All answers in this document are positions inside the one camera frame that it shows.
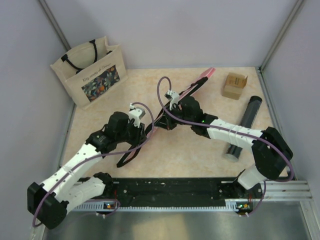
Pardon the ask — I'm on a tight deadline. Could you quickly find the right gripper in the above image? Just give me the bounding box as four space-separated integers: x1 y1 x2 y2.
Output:
155 104 194 131

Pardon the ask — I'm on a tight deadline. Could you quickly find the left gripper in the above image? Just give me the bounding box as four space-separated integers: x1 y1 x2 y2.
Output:
116 118 147 147

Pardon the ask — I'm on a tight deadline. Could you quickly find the pink racket cover bag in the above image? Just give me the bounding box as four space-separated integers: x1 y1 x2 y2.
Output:
116 67 215 168

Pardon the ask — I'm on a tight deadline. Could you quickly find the black shuttlecock tube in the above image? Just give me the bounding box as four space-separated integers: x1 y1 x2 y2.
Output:
225 95 263 162

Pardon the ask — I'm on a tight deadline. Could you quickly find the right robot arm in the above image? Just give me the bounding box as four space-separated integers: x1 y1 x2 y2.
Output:
162 91 293 198

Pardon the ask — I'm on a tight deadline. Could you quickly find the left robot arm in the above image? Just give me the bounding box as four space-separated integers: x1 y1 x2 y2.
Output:
27 107 147 230

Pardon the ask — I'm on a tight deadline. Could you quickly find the small cardboard box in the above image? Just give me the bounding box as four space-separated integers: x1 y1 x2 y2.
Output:
221 72 248 100

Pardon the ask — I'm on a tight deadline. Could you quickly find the beige floral tote bag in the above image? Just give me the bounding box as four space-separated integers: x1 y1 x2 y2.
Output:
50 36 128 109

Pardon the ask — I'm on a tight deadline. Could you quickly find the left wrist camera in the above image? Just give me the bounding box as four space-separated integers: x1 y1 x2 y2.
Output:
128 103 146 128

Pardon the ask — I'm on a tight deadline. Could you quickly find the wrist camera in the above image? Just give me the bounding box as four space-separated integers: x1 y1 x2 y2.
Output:
128 103 146 128
164 89 180 111

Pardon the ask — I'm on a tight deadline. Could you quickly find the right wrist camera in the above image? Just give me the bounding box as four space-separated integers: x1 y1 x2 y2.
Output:
164 89 180 111

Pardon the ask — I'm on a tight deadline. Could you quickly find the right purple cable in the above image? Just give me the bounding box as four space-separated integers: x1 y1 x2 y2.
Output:
156 76 295 217

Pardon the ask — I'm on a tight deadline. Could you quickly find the purple cable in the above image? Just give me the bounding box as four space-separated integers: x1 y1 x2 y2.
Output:
32 101 155 228
156 76 295 217

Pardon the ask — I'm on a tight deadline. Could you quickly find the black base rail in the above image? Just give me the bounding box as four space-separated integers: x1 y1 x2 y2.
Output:
97 177 262 208

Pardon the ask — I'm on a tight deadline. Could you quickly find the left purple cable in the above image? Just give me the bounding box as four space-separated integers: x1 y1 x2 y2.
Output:
32 101 155 228

